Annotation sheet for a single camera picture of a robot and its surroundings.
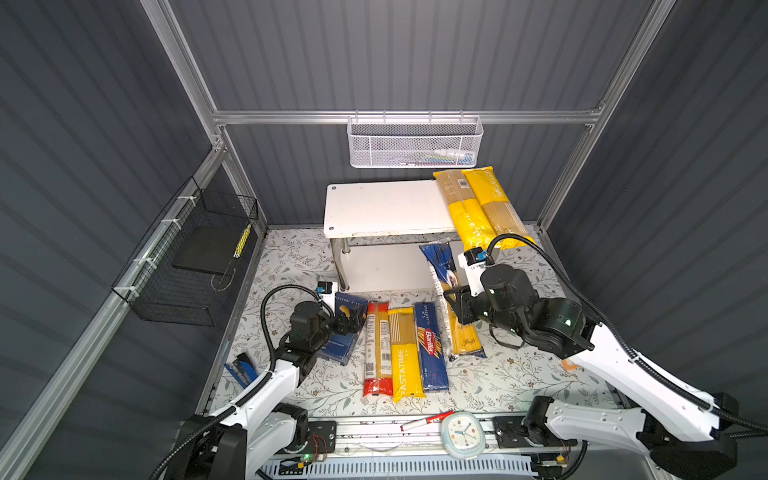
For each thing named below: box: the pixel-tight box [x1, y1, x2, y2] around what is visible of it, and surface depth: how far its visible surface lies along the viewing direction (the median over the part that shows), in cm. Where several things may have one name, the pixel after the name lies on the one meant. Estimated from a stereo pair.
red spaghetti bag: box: [363, 302, 394, 397], surface depth 86 cm
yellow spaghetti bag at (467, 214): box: [433, 169, 496, 250], surface depth 77 cm
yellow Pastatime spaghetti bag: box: [388, 307, 426, 403], surface depth 86 cm
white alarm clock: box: [440, 411, 487, 461], surface depth 73 cm
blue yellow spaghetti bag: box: [419, 242, 487, 361], surface depth 67 cm
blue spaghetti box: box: [414, 302, 449, 392], surface depth 84 cm
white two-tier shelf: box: [323, 180, 461, 293], surface depth 80 cm
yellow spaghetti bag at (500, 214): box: [462, 166, 535, 251], surface depth 77 cm
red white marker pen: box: [400, 410, 455, 432], surface depth 77 cm
